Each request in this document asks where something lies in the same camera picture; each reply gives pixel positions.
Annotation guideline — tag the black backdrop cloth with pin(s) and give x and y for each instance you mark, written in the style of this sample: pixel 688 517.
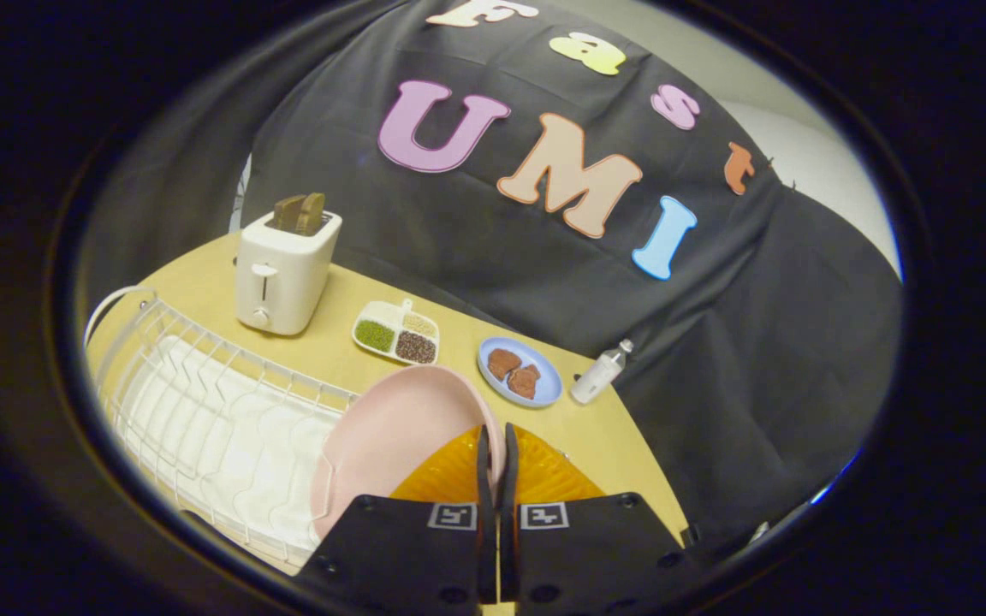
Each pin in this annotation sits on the black backdrop cloth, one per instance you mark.
pixel 544 257

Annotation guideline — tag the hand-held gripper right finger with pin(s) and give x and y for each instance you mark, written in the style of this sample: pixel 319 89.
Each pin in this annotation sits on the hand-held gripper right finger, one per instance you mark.
pixel 510 505

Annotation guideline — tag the pink plate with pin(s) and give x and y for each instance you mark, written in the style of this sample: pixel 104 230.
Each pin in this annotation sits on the pink plate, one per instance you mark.
pixel 390 428

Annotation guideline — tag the brown toast slice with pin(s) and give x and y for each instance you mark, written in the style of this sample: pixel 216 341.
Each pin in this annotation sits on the brown toast slice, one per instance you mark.
pixel 289 212
pixel 313 214

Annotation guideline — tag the brown meat piece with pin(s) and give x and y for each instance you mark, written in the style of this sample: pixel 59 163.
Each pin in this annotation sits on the brown meat piece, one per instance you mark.
pixel 525 381
pixel 503 363

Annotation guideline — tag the white toaster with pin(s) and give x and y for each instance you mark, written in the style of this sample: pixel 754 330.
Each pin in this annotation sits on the white toaster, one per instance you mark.
pixel 283 274

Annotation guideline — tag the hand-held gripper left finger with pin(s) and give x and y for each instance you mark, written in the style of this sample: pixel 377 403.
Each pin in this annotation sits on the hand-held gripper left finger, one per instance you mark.
pixel 484 505

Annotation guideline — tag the white divided dish with beans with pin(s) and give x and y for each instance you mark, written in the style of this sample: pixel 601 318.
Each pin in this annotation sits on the white divided dish with beans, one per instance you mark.
pixel 396 332

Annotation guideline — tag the small white bottle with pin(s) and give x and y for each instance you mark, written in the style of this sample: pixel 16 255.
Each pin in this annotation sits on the small white bottle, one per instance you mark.
pixel 597 373

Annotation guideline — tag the blue plate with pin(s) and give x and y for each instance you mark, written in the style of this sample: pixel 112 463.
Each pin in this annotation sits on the blue plate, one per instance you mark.
pixel 544 381

